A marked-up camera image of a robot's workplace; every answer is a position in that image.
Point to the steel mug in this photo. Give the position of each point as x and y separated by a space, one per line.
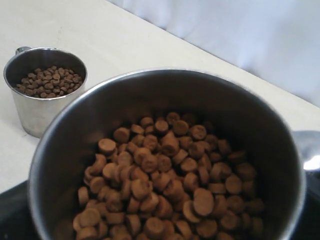
35 114
68 145

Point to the brown pellets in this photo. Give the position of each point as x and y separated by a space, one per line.
52 82
169 178

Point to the white curtain backdrop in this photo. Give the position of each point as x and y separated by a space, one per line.
276 40

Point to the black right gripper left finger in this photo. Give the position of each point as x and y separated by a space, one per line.
16 220

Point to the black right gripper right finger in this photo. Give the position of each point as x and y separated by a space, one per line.
308 145

